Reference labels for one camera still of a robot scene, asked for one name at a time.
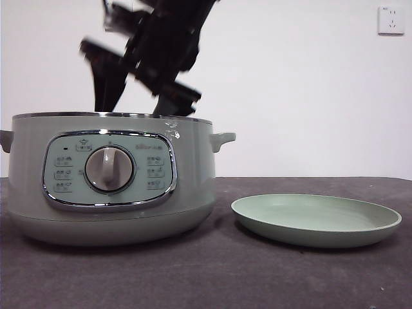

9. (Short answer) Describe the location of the pale green electric steamer pot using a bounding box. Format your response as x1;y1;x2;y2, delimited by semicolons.
0;111;236;248

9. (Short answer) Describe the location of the pale green round plate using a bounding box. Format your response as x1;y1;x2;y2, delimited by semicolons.
230;193;402;248

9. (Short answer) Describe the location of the white wall socket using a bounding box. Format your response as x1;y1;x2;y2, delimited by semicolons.
377;6;405;35

